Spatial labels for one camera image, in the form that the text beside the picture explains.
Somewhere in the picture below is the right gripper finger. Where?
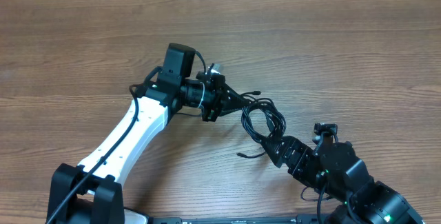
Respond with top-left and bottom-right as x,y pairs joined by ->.
262,136 -> 293,155
270,151 -> 286,168

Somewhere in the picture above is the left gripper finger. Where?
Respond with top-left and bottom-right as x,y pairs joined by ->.
216,105 -> 243,117
223,84 -> 251,109

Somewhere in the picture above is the black USB cable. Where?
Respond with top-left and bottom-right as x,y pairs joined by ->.
236,90 -> 287,159

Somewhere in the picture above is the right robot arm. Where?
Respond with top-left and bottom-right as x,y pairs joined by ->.
261,134 -> 424,223

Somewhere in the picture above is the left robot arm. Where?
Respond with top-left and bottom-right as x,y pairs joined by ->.
46,43 -> 250,224

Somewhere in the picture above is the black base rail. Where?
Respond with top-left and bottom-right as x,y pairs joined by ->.
123,208 -> 331,224

